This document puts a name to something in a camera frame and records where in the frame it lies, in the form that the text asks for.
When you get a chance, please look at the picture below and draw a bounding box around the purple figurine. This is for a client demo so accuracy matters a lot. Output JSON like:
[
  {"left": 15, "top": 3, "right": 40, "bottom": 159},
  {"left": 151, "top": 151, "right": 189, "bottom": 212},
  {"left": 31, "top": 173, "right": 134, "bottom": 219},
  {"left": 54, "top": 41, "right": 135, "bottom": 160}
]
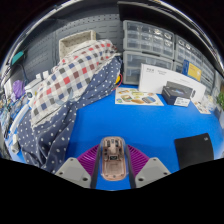
[{"left": 12, "top": 79, "right": 26, "bottom": 100}]

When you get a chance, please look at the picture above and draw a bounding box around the small dark product box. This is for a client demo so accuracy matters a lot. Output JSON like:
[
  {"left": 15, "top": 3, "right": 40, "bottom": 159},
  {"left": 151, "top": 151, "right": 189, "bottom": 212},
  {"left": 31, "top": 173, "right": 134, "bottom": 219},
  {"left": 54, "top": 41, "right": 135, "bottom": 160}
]
[{"left": 161, "top": 80, "right": 197, "bottom": 108}]

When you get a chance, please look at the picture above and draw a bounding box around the red blue checkered cloth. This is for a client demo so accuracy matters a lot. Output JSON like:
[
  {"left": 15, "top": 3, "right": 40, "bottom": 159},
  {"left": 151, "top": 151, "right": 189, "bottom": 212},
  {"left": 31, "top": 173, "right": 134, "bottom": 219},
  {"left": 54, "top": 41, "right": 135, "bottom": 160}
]
[{"left": 29, "top": 39, "right": 119, "bottom": 128}]

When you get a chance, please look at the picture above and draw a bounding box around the potted green plant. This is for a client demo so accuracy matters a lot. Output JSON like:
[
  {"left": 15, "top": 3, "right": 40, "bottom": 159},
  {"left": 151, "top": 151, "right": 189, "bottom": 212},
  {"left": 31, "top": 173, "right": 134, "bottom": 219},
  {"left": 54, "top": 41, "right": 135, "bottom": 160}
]
[{"left": 216, "top": 91, "right": 224, "bottom": 114}]

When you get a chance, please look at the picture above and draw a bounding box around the large-drawer grey cabinet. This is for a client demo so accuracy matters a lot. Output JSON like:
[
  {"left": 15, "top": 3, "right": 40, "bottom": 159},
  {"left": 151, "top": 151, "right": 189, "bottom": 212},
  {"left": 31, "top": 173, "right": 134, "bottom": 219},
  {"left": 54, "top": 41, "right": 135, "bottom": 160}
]
[
  {"left": 122, "top": 50, "right": 174, "bottom": 86},
  {"left": 172, "top": 61, "right": 215, "bottom": 91}
]

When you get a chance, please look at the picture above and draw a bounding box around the pink transparent computer mouse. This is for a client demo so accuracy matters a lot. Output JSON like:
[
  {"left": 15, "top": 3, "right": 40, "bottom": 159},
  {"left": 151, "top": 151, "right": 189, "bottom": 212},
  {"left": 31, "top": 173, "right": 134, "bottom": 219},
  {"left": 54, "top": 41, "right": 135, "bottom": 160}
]
[{"left": 99, "top": 135, "right": 129, "bottom": 182}]

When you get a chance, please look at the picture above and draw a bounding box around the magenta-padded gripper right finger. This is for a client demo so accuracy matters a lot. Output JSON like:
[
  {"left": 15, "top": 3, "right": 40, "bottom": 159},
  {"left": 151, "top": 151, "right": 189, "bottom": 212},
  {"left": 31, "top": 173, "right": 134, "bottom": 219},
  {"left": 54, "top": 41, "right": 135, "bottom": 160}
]
[{"left": 123, "top": 144, "right": 172, "bottom": 189}]

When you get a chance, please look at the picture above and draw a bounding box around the small-drawer grey cabinet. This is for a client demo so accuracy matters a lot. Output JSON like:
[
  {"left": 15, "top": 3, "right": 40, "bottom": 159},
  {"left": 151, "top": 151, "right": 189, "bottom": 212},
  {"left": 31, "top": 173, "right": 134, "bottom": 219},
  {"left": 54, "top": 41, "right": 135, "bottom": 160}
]
[
  {"left": 122, "top": 19, "right": 176, "bottom": 60},
  {"left": 173, "top": 34, "right": 206, "bottom": 71}
]

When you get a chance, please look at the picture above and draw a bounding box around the white woven basket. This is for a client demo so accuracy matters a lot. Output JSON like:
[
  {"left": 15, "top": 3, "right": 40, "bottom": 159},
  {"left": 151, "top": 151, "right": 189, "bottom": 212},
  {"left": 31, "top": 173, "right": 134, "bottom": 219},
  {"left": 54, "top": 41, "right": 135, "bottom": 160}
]
[{"left": 58, "top": 29, "right": 98, "bottom": 58}]

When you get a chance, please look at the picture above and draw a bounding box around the clear plastic box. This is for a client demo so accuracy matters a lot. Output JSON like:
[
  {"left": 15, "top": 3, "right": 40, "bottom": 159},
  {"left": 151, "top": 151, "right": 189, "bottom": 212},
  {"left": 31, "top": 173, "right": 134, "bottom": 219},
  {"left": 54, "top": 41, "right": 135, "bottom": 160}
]
[{"left": 203, "top": 94, "right": 221, "bottom": 113}]

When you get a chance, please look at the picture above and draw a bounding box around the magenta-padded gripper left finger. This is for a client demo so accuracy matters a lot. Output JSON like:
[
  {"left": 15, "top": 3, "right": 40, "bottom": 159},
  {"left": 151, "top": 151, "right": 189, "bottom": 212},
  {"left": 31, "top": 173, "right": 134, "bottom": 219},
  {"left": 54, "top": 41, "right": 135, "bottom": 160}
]
[{"left": 54, "top": 144, "right": 103, "bottom": 190}]

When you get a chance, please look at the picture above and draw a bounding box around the teal tool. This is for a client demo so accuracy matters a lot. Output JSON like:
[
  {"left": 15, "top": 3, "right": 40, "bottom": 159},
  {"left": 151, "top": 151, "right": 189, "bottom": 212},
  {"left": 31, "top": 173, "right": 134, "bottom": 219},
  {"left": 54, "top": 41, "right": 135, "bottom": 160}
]
[{"left": 10, "top": 49, "right": 25, "bottom": 66}]

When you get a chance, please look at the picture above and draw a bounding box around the white small device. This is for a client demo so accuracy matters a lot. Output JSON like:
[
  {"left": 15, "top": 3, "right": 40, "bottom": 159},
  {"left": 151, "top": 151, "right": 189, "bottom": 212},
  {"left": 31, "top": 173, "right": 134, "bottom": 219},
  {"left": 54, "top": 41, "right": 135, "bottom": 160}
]
[{"left": 24, "top": 78, "right": 44, "bottom": 99}]

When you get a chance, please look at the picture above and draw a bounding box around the colourful sticker sheet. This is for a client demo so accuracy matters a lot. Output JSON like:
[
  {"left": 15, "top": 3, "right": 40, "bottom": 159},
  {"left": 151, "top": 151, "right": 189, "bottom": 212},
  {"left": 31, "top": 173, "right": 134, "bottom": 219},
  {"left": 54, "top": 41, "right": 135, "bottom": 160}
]
[
  {"left": 193, "top": 99, "right": 213, "bottom": 115},
  {"left": 114, "top": 87, "right": 165, "bottom": 107}
]

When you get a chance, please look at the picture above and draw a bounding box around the navy polka dot cloth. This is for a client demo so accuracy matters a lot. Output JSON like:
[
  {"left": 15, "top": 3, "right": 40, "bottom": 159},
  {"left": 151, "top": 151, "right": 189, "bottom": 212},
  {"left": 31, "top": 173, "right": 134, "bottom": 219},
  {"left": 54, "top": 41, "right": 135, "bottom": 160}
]
[{"left": 16, "top": 55, "right": 123, "bottom": 175}]

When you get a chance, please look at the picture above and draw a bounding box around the black mouse pad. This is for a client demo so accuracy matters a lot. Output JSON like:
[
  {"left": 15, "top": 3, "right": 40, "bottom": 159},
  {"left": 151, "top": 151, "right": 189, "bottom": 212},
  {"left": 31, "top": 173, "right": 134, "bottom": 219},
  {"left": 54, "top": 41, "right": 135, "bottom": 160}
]
[{"left": 173, "top": 133, "right": 215, "bottom": 170}]

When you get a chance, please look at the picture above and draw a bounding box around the long white keyboard box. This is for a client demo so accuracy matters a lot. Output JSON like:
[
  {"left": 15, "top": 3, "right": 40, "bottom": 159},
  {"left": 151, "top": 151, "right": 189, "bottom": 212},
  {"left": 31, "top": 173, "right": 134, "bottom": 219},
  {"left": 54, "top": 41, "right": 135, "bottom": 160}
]
[{"left": 138, "top": 63, "right": 207, "bottom": 104}]

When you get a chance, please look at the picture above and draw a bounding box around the yellow card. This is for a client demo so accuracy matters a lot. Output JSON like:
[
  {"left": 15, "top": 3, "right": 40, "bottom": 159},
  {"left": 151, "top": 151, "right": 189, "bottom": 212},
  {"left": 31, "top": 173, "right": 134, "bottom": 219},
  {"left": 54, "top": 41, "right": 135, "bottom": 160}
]
[{"left": 182, "top": 59, "right": 203, "bottom": 83}]

